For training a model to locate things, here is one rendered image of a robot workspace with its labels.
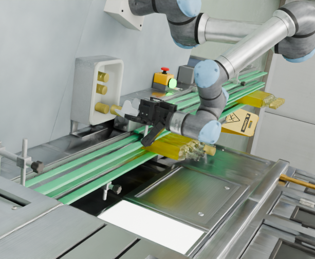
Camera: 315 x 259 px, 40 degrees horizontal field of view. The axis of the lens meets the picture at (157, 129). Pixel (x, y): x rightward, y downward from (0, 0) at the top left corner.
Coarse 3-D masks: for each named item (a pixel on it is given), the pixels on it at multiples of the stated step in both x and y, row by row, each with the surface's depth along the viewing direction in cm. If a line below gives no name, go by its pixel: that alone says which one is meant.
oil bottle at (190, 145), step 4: (164, 136) 180; (168, 136) 180; (172, 136) 181; (172, 140) 177; (176, 140) 177; (180, 140) 178; (184, 140) 178; (188, 140) 179; (188, 144) 175; (192, 144) 176; (192, 148) 175
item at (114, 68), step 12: (120, 60) 157; (96, 72) 145; (108, 72) 162; (120, 72) 160; (96, 84) 147; (108, 84) 163; (120, 84) 161; (96, 96) 162; (108, 96) 164; (96, 120) 155
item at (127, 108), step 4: (124, 104) 146; (128, 104) 146; (124, 108) 147; (128, 108) 146; (132, 108) 146; (116, 112) 149; (120, 112) 147; (124, 112) 147; (128, 112) 146; (132, 112) 146; (136, 112) 145
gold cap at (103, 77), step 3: (99, 72) 157; (102, 72) 157; (99, 75) 156; (102, 75) 156; (105, 75) 156; (108, 75) 158; (99, 78) 156; (102, 78) 156; (105, 78) 156; (108, 78) 158; (102, 81) 157; (105, 81) 157
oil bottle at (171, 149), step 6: (162, 138) 177; (156, 144) 174; (162, 144) 173; (168, 144) 172; (174, 144) 172; (180, 144) 173; (150, 150) 176; (156, 150) 175; (162, 150) 173; (168, 150) 172; (174, 150) 171; (180, 150) 170; (186, 150) 170; (168, 156) 173; (174, 156) 171; (180, 156) 170; (186, 156) 171
